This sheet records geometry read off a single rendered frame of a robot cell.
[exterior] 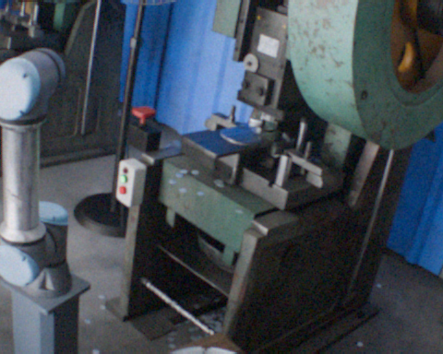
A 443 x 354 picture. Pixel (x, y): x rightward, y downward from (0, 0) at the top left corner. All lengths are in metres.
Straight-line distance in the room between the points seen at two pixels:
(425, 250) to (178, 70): 1.88
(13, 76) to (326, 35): 0.66
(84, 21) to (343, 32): 2.12
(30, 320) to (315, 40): 1.02
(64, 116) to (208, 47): 0.96
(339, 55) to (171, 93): 2.74
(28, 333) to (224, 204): 0.69
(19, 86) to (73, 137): 2.23
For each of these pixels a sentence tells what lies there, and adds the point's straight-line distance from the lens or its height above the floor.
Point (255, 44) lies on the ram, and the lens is 1.92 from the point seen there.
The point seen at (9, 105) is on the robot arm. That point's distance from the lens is 1.30.
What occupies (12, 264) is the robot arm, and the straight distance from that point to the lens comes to 1.47.
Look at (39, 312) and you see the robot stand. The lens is 1.67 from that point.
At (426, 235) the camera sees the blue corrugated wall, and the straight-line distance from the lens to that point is 3.07.
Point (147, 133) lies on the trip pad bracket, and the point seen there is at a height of 0.71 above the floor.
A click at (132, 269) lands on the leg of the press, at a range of 2.21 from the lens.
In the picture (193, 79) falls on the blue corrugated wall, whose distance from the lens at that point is 3.86.
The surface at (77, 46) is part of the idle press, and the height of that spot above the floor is 0.64.
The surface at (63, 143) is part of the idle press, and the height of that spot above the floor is 0.09.
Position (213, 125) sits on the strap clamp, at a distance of 2.15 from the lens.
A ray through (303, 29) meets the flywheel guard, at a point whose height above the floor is 1.22.
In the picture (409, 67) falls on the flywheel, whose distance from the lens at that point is 1.79.
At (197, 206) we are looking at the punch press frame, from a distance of 1.96.
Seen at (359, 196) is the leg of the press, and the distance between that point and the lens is 2.12.
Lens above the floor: 1.45
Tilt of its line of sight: 24 degrees down
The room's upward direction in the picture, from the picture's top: 11 degrees clockwise
